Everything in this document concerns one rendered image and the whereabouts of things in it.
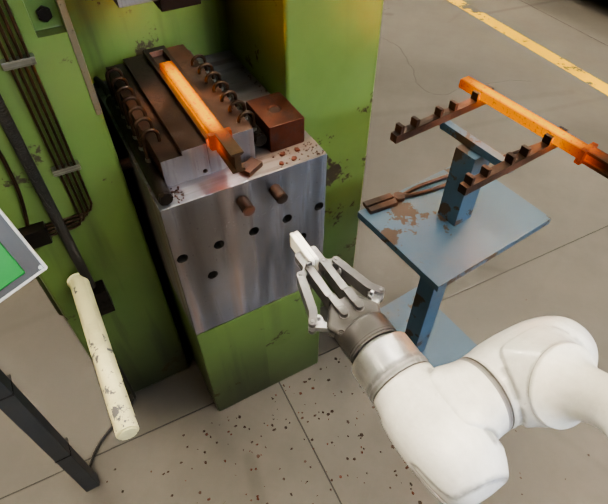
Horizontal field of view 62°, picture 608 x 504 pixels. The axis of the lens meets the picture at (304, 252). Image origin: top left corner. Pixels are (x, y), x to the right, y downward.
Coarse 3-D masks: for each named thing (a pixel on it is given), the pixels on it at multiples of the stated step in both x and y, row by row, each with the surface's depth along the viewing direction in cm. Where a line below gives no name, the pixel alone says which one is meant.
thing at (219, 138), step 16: (160, 64) 117; (176, 80) 112; (192, 96) 108; (192, 112) 106; (208, 112) 104; (208, 128) 100; (224, 128) 99; (224, 144) 95; (224, 160) 98; (240, 160) 94
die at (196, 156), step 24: (168, 48) 126; (144, 72) 118; (192, 72) 118; (120, 96) 116; (144, 96) 113; (168, 96) 111; (216, 96) 111; (144, 120) 107; (168, 120) 105; (192, 120) 103; (168, 144) 101; (192, 144) 99; (240, 144) 104; (168, 168) 99; (192, 168) 102; (216, 168) 105
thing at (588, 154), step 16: (464, 80) 123; (480, 96) 120; (496, 96) 118; (512, 112) 115; (528, 112) 114; (528, 128) 113; (544, 128) 109; (560, 144) 108; (576, 144) 106; (592, 144) 105; (576, 160) 105; (592, 160) 104
